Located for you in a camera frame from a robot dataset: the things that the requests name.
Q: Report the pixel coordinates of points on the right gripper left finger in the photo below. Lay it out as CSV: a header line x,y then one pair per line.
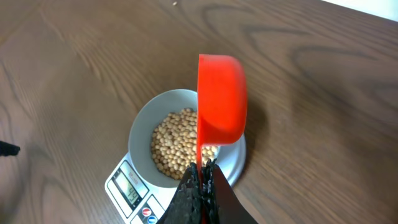
x,y
185,206

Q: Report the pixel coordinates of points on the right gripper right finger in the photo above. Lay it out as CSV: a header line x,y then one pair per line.
x,y
221,205

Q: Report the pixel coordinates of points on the red plastic measuring scoop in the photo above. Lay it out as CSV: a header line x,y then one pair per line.
x,y
221,106

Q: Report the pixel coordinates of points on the soybeans in bowl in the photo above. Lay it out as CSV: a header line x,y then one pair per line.
x,y
173,146

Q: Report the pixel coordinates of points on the grey round bowl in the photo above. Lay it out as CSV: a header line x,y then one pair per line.
x,y
140,137

